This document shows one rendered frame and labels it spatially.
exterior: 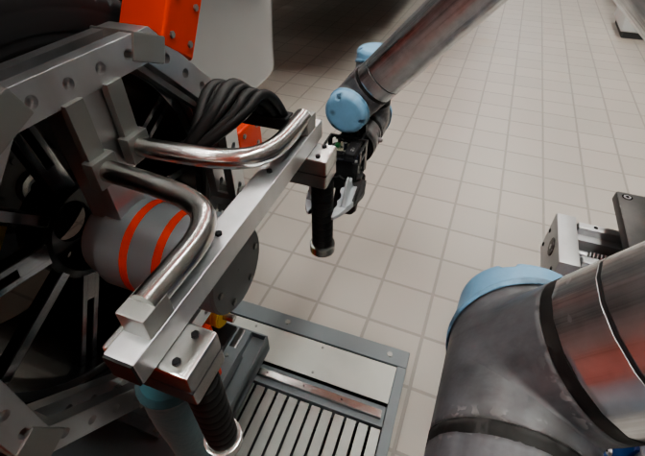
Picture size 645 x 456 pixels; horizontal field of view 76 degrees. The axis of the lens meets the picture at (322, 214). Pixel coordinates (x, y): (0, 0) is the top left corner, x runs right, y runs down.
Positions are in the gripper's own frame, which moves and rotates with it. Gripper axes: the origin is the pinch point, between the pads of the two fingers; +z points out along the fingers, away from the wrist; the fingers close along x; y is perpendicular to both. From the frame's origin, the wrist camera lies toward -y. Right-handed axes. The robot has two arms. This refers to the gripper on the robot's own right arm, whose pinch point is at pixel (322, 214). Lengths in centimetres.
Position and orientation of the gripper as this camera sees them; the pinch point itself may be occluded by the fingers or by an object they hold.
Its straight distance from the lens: 67.7
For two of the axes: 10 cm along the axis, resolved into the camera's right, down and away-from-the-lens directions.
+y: 0.0, -7.6, -6.5
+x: 9.4, 2.3, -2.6
